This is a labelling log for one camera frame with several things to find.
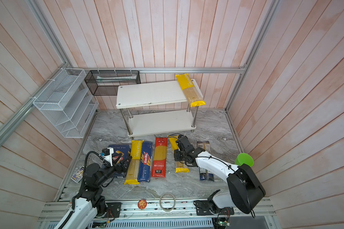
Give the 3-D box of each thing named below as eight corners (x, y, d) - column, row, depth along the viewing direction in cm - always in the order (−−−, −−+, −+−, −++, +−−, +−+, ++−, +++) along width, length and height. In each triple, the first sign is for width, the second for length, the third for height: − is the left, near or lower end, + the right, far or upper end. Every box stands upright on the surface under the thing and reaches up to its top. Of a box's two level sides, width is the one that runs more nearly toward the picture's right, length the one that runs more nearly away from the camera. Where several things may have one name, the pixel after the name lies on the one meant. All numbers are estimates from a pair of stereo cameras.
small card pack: (72, 179, 86) (70, 178, 84) (83, 166, 91) (82, 165, 89) (78, 183, 85) (76, 181, 83) (89, 169, 90) (87, 168, 88)
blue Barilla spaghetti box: (138, 182, 84) (137, 180, 81) (143, 143, 101) (142, 141, 98) (151, 182, 84) (150, 180, 81) (154, 143, 101) (153, 141, 98)
